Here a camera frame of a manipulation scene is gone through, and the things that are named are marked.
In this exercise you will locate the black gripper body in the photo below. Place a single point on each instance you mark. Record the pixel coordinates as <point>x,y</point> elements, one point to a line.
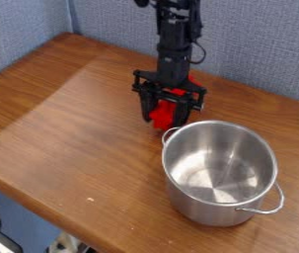
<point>172,69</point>

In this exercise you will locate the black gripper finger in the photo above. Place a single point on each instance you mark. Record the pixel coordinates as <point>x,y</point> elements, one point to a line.
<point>148,103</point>
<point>180,114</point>

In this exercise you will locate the red plastic block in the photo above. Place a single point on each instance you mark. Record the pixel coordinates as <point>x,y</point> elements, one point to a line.
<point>187,92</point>

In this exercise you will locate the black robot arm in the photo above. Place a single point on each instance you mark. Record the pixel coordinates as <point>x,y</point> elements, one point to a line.
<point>177,24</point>

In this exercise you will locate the stainless steel pot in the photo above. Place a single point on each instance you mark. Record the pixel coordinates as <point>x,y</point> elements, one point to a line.
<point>220,170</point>

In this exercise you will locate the pale object under table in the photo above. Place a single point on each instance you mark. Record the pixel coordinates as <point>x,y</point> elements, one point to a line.
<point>67,244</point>

